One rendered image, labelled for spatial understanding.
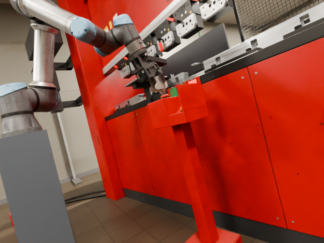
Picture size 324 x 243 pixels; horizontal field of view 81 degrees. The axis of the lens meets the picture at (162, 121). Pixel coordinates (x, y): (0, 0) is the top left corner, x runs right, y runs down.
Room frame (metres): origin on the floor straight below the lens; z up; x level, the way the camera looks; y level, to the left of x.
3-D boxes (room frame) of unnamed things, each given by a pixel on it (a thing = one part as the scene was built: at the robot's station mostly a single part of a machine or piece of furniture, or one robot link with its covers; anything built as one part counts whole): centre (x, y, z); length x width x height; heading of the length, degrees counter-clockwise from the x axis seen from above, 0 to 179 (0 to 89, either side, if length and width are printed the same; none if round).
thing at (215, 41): (1.99, -0.32, 1.12); 1.13 x 0.02 x 0.44; 40
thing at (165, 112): (0.85, -0.08, 0.75); 0.20 x 0.16 x 0.18; 43
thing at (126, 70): (1.81, 0.20, 1.26); 0.15 x 0.09 x 0.17; 40
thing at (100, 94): (2.34, 0.42, 1.15); 0.85 x 0.25 x 2.30; 130
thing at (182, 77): (1.44, -0.11, 0.92); 0.39 x 0.06 x 0.10; 40
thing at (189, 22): (1.19, -0.31, 1.26); 0.15 x 0.09 x 0.17; 40
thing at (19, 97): (0.85, 0.60, 0.94); 0.13 x 0.12 x 0.14; 162
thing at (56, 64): (2.31, 0.97, 1.66); 0.40 x 0.24 x 0.07; 40
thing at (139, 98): (1.90, 0.28, 0.92); 0.50 x 0.06 x 0.10; 40
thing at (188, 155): (0.85, -0.08, 0.39); 0.06 x 0.06 x 0.54; 43
